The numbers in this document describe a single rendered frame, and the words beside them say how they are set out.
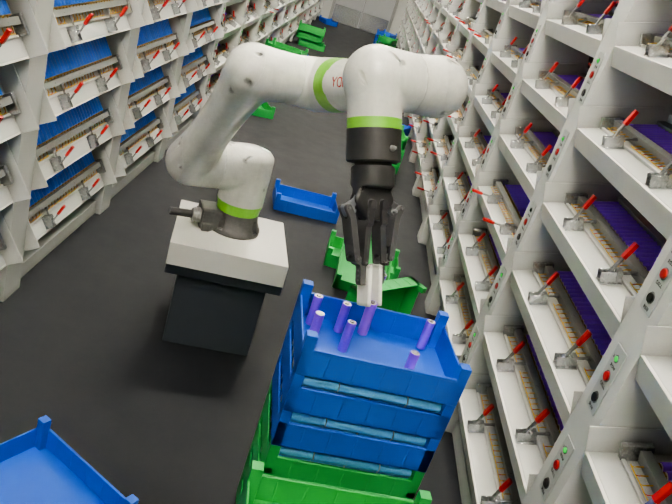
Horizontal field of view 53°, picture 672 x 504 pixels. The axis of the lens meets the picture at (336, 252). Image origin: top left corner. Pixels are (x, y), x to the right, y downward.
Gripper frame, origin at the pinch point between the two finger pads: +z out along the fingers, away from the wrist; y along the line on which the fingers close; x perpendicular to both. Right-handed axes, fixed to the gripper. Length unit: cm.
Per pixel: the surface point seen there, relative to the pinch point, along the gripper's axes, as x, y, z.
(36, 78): -94, 30, -43
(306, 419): -9.6, 5.8, 24.9
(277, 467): -14.9, 8.3, 34.9
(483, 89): -110, -157, -64
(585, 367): 13.9, -44.3, 17.2
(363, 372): -0.5, 0.4, 15.2
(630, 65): 11, -60, -44
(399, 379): 2.5, -5.2, 16.5
